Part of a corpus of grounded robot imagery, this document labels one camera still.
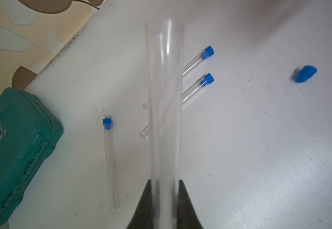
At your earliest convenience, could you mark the green plastic tool case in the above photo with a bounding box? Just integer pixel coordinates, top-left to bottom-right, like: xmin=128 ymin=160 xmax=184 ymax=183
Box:
xmin=0 ymin=88 xmax=63 ymax=226

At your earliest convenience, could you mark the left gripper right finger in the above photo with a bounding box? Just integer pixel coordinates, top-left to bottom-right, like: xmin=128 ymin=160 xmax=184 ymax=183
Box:
xmin=177 ymin=179 xmax=203 ymax=229

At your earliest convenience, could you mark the clear test tube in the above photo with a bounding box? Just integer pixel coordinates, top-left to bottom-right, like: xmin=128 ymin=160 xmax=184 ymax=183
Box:
xmin=104 ymin=116 xmax=120 ymax=214
xmin=139 ymin=73 xmax=214 ymax=139
xmin=141 ymin=45 xmax=215 ymax=110
xmin=145 ymin=19 xmax=184 ymax=229

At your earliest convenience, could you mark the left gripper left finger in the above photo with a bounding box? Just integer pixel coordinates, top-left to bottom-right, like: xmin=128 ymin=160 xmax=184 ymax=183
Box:
xmin=127 ymin=180 xmax=153 ymax=229

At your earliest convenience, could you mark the blue stopper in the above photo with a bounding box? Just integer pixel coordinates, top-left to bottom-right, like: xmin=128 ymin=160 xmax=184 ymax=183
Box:
xmin=201 ymin=46 xmax=214 ymax=60
xmin=293 ymin=65 xmax=318 ymax=83
xmin=103 ymin=117 xmax=112 ymax=130
xmin=200 ymin=73 xmax=214 ymax=87

